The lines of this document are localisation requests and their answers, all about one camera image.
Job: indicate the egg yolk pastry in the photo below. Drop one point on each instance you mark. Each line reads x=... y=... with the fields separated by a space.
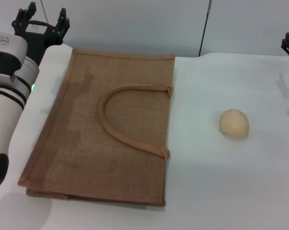
x=234 y=123

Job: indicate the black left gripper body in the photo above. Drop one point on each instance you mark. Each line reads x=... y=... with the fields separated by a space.
x=39 y=38

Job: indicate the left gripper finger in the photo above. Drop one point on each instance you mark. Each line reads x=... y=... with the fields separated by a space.
x=62 y=22
x=22 y=21

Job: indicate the brown woven handbag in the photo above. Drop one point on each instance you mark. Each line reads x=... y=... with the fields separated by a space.
x=125 y=167

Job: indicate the dark vertical wall joint strip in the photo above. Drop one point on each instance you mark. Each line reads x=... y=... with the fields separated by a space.
x=41 y=6
x=204 y=31

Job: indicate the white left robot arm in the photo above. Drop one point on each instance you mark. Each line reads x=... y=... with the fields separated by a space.
x=1 y=115

